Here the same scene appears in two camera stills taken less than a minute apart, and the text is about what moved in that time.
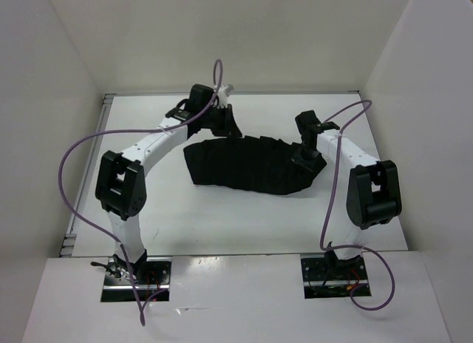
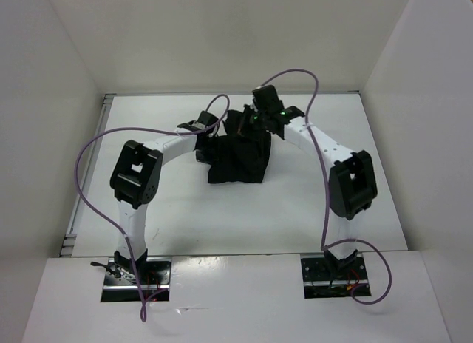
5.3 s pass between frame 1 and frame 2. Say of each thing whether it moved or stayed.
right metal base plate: stayed
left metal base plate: stayed
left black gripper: moved
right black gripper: moved
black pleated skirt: moved
